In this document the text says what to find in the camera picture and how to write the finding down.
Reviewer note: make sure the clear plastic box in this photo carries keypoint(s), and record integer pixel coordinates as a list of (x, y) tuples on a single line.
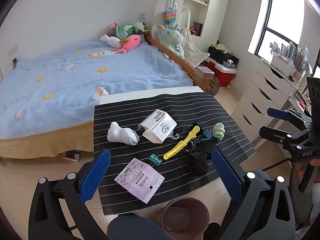
[(205, 73)]

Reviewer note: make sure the person's right hand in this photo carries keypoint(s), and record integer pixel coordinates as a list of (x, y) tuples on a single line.
[(299, 171)]

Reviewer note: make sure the straw hat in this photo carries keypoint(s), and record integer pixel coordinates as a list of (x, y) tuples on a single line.
[(219, 47)]

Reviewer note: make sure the mint unicorn plush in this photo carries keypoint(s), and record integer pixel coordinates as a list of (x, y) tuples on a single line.
[(171, 40)]

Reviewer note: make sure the green hair scrunchie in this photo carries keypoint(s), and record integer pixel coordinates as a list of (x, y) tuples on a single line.
[(219, 131)]

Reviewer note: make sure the black storage bags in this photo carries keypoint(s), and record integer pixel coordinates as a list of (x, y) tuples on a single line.
[(220, 55)]

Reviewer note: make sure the black hair clip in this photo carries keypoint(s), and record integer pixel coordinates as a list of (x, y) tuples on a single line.
[(191, 146)]

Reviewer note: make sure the white sock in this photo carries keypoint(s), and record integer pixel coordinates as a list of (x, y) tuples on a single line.
[(120, 133)]

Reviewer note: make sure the red cooler box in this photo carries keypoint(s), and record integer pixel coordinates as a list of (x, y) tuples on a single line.
[(222, 76)]

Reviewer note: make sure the white wall outlet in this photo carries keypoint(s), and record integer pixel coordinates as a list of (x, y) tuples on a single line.
[(142, 15)]

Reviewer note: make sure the white long plush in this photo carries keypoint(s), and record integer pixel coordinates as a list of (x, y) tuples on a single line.
[(111, 41)]

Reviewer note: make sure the purple box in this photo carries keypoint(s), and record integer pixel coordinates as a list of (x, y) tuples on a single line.
[(197, 28)]

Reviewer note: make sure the white wall shelf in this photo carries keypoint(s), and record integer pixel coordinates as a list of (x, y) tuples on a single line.
[(197, 2)]

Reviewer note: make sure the pink plastic waste bin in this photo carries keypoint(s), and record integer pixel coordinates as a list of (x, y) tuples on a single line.
[(167, 220)]

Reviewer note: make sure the yellow hair clip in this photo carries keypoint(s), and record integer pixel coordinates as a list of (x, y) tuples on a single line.
[(180, 145)]

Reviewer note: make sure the white sock packaging box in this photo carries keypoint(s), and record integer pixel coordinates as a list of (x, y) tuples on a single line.
[(160, 127)]

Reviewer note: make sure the purple plush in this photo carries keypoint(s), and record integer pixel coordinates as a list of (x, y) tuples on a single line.
[(111, 27)]

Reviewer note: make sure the black striped table mat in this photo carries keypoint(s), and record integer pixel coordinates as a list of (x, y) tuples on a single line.
[(125, 115)]

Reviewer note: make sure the window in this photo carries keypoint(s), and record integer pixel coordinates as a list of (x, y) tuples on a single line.
[(282, 12)]

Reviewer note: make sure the wooden bed frame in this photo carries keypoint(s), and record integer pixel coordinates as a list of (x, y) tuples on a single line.
[(185, 66)]

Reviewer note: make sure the light blue printed blanket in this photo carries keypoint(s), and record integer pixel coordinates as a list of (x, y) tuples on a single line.
[(75, 87)]

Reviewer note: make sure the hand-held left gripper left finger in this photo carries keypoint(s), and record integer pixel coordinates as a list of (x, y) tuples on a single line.
[(95, 175)]

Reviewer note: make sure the white drawer cabinet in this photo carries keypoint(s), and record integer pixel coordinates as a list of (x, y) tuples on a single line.
[(262, 90)]

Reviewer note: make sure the pink paper packet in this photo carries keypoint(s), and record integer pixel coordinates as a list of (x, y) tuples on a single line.
[(140, 180)]

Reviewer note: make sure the pink whale plush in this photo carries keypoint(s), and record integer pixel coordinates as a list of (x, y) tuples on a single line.
[(131, 42)]

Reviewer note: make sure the books under bed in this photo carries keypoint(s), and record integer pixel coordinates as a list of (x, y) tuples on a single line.
[(71, 155)]

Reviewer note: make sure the person's left leg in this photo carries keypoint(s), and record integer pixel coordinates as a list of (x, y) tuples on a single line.
[(135, 230)]

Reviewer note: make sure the white canvas folding chair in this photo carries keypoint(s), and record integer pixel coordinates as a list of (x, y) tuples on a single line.
[(193, 52)]

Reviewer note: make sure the blue binder clip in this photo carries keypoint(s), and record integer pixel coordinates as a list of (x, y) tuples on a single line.
[(207, 134)]

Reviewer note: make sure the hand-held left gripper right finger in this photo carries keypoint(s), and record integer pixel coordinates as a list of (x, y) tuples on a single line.
[(228, 175)]

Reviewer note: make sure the rainbow pop bag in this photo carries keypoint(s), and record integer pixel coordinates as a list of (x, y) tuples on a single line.
[(170, 17)]

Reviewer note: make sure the row of books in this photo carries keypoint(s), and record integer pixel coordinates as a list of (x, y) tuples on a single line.
[(290, 52)]

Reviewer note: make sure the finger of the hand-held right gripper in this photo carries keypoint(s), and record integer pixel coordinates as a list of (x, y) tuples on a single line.
[(277, 113), (275, 133)]

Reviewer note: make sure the small blue charger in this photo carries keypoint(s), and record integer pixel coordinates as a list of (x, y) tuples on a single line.
[(14, 62)]

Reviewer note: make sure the white wall switch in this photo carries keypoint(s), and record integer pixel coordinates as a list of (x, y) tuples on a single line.
[(13, 49)]

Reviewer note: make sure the white metal frame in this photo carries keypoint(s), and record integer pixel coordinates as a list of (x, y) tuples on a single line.
[(186, 10)]

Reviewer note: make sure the green striped plush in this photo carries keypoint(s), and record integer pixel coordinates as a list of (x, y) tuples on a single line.
[(125, 31)]

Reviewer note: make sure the white duck plush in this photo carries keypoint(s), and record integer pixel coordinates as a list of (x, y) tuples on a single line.
[(140, 25)]

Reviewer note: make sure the teal binder clip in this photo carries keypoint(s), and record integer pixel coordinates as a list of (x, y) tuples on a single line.
[(155, 160)]

